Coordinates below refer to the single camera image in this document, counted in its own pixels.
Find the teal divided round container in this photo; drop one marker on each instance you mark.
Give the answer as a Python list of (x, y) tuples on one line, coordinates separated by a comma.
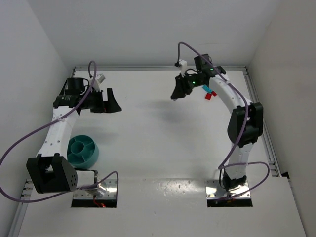
[(82, 152)]

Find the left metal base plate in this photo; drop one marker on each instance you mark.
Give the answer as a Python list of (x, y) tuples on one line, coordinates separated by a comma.
[(106, 190)]

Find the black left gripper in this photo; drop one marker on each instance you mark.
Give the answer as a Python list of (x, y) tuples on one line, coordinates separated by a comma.
[(104, 101)]

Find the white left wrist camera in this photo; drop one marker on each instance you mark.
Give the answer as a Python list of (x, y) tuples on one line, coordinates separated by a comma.
[(99, 79)]

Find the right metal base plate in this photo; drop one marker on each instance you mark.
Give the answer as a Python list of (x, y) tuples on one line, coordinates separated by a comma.
[(215, 191)]

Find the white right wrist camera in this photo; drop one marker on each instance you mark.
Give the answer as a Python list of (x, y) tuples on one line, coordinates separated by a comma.
[(181, 65)]

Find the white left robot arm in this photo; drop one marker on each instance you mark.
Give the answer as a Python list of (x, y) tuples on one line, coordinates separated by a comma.
[(55, 167)]

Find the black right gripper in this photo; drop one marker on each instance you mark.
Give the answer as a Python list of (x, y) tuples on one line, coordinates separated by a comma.
[(182, 84)]

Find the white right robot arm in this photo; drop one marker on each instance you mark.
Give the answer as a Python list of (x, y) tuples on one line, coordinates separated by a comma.
[(246, 121)]

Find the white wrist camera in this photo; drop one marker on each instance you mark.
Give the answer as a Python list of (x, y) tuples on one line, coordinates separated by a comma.
[(181, 65), (99, 79)]

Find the metal base plate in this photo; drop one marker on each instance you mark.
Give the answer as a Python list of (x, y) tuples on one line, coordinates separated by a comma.
[(106, 190), (215, 191)]

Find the red square lego brick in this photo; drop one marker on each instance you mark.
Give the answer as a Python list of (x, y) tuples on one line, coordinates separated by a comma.
[(208, 96)]

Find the blue lego brick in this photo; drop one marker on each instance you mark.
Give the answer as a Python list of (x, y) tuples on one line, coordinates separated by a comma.
[(207, 89)]

